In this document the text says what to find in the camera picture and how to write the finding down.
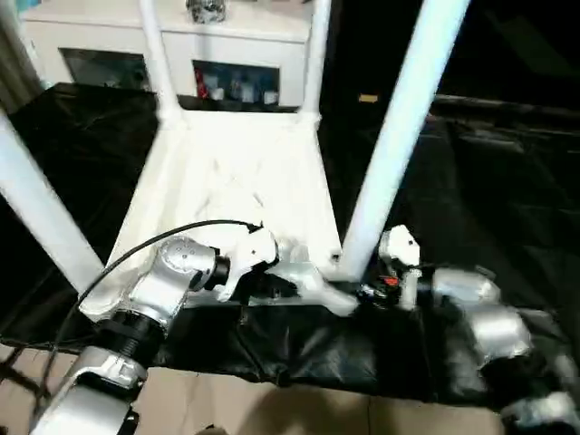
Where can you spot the white plastic table top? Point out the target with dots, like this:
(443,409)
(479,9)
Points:
(235,172)

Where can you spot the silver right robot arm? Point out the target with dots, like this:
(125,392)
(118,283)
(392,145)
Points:
(494,326)

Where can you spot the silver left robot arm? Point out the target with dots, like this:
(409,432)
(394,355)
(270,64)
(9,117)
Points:
(167,272)

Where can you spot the black work surface mat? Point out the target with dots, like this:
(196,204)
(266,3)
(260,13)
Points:
(498,190)

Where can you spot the yellow label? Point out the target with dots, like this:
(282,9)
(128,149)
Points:
(368,98)

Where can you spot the white jar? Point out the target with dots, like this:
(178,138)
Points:
(270,96)
(217,93)

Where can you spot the red bottle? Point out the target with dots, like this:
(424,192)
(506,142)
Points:
(201,84)

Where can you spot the white glass door cabinet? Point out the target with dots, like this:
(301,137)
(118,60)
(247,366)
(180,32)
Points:
(226,41)

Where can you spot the dark patterned object on cabinet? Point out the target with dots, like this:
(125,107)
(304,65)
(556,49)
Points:
(206,10)

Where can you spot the grey curtain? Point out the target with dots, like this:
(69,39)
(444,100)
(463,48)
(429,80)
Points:
(18,59)

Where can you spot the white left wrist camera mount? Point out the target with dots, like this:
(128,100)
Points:
(254,247)

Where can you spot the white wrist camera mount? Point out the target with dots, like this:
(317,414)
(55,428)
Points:
(403,244)
(254,247)

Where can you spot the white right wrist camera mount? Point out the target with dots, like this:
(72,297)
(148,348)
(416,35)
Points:
(403,244)

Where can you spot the black metal frame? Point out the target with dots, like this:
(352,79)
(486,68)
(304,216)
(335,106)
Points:
(512,106)

